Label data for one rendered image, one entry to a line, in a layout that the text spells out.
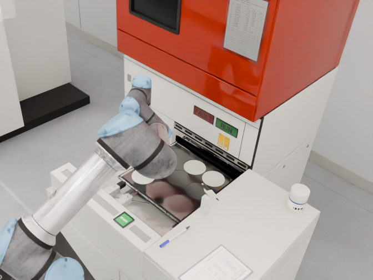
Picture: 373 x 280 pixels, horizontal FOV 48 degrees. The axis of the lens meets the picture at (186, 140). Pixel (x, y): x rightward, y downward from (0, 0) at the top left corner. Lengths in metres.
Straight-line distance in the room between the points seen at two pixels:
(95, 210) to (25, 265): 0.49
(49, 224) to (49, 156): 2.24
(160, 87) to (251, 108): 0.56
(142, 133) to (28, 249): 0.42
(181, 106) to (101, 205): 0.62
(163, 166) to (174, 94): 0.83
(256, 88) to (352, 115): 1.75
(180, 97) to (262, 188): 0.56
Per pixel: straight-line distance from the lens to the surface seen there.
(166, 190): 1.75
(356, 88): 3.14
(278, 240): 1.57
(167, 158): 1.15
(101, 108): 3.87
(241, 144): 1.78
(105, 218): 1.57
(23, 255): 1.17
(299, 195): 1.61
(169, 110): 2.01
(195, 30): 1.66
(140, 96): 1.54
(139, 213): 1.69
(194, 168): 1.87
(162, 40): 1.81
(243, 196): 1.68
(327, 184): 3.39
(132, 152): 1.12
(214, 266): 1.44
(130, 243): 1.50
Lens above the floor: 2.13
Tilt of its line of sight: 37 degrees down
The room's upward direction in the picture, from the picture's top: 5 degrees clockwise
